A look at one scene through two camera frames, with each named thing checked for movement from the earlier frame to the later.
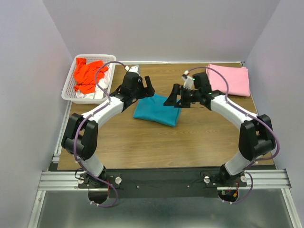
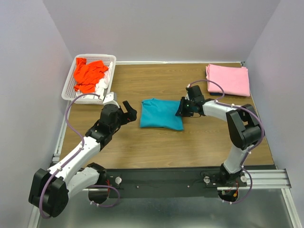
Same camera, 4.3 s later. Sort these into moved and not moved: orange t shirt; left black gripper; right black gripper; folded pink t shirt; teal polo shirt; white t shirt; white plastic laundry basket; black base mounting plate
Moved: left black gripper; teal polo shirt; right black gripper
Not moved: white t shirt; white plastic laundry basket; folded pink t shirt; orange t shirt; black base mounting plate
